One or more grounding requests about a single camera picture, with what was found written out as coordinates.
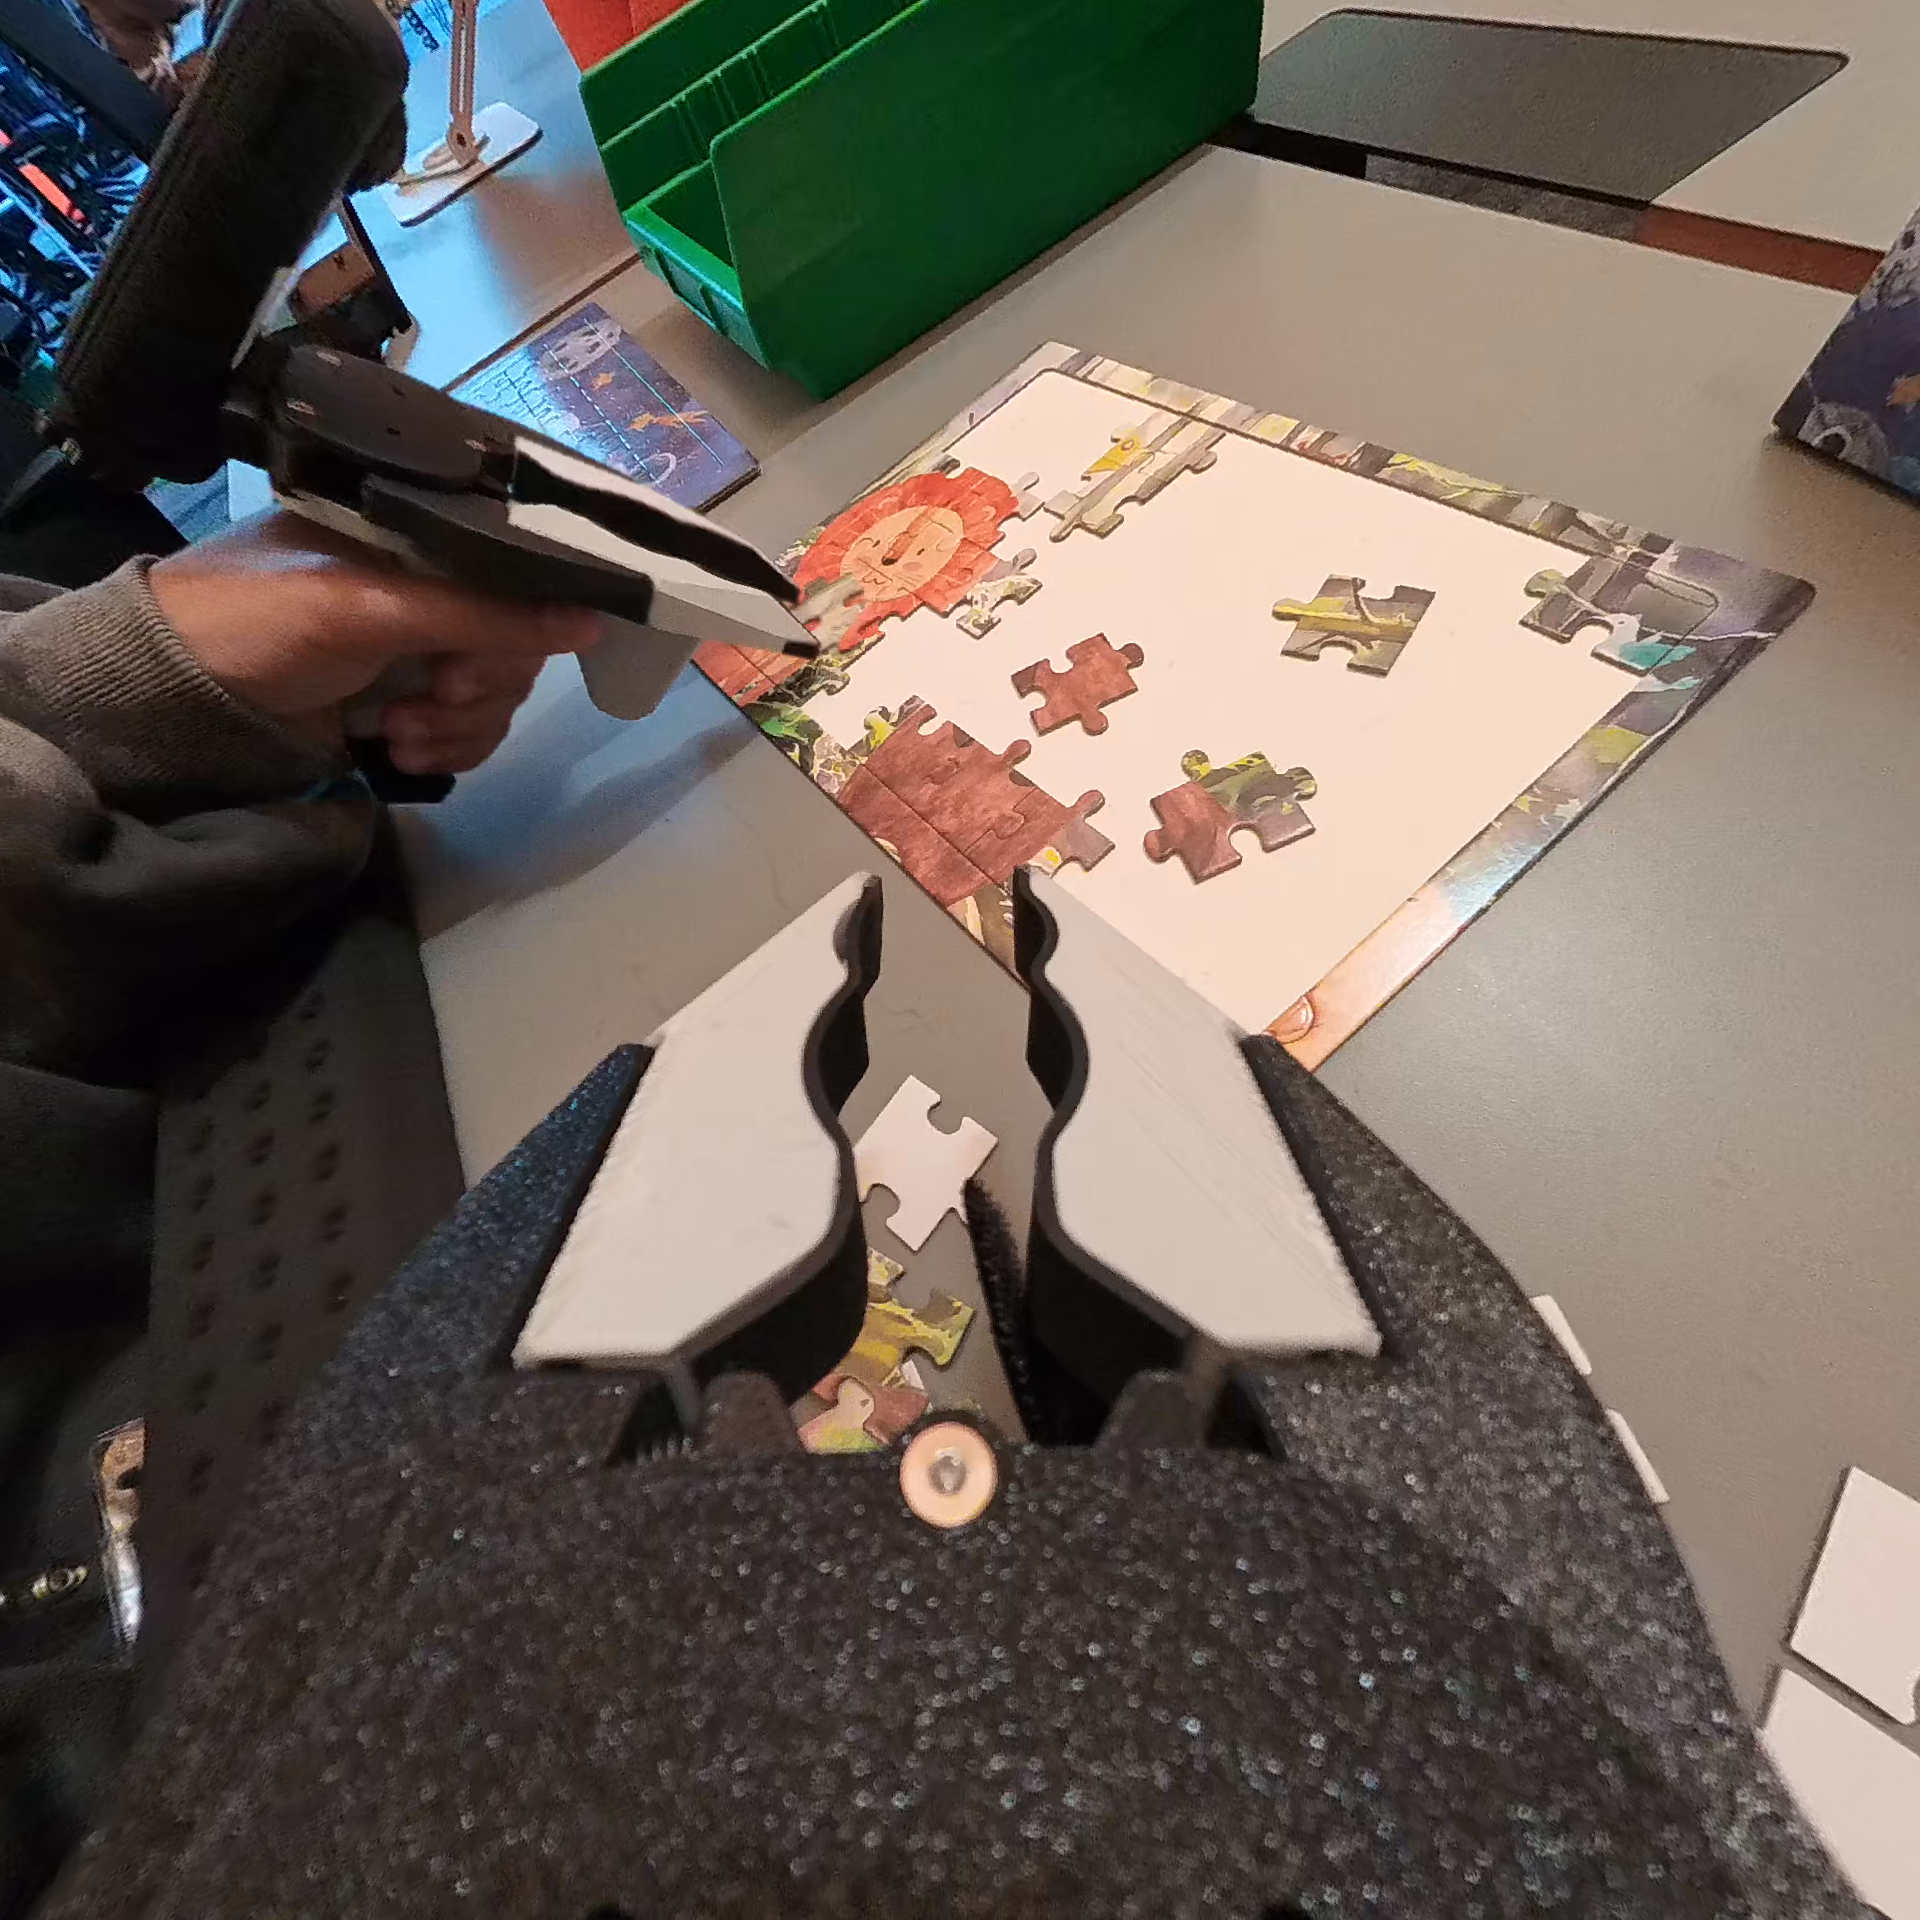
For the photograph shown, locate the assembled lion puzzle pieces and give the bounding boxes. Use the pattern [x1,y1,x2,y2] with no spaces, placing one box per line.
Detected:
[792,463,1047,651]

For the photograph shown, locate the person's left forearm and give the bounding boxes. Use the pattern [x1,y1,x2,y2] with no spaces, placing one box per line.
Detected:
[0,555,361,842]

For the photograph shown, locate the pile of puzzle pieces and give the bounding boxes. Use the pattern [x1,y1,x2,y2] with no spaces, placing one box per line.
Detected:
[792,1242,1920,1920]

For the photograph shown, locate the white stand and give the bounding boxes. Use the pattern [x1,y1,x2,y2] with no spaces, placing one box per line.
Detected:
[390,0,544,229]

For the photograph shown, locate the white and green puzzle piece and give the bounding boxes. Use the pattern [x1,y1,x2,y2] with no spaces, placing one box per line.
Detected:
[955,546,1047,642]

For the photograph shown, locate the grey teal corner puzzle piece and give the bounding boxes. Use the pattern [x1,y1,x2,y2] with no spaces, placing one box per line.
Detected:
[1518,559,1720,677]

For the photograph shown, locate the dark blue puzzle board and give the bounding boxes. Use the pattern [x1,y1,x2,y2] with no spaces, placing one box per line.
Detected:
[446,300,762,516]

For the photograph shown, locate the reddish brown puzzle piece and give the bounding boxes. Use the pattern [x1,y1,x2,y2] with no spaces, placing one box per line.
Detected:
[1011,631,1148,741]

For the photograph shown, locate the green and grey puzzle piece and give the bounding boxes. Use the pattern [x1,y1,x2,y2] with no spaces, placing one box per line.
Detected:
[1272,575,1438,679]

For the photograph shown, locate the brown and green puzzle piece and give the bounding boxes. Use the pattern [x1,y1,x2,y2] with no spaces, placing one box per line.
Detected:
[1141,748,1321,888]

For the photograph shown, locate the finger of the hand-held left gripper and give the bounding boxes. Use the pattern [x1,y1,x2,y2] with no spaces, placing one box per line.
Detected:
[510,440,801,607]
[641,559,824,658]

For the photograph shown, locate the assembled brown trunk pieces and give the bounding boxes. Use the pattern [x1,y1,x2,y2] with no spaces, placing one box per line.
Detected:
[834,695,1121,913]

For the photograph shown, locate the illustrated puzzle box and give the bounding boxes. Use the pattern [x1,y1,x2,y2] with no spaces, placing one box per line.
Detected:
[1775,208,1920,500]

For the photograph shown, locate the red plastic bin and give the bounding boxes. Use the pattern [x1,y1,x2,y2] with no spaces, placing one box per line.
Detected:
[544,0,680,73]

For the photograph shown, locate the grey desk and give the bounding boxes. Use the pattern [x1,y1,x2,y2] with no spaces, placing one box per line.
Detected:
[345,0,1920,1788]

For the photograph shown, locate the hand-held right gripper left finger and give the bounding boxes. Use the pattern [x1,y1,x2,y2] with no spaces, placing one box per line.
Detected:
[514,874,887,1430]

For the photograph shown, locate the green plastic bin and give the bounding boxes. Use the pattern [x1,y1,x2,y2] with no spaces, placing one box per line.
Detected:
[577,0,1265,403]

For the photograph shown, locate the black perforated board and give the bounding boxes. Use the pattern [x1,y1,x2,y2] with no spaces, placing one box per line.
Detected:
[142,916,469,1630]

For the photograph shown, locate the person's left hand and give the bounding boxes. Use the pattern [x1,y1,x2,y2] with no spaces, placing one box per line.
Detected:
[151,514,606,778]

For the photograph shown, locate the lion puzzle tray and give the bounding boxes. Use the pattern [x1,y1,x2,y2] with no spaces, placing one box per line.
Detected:
[694,343,1817,1072]

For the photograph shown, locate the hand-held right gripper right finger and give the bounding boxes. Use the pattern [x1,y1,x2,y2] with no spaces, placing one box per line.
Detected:
[1013,865,1383,1420]

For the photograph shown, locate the assembled grey branch pieces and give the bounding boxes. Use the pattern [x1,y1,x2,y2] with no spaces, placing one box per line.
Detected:
[1042,408,1226,546]

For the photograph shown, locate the black flat panel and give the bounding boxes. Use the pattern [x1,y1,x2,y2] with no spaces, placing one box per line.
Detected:
[1245,8,1849,208]

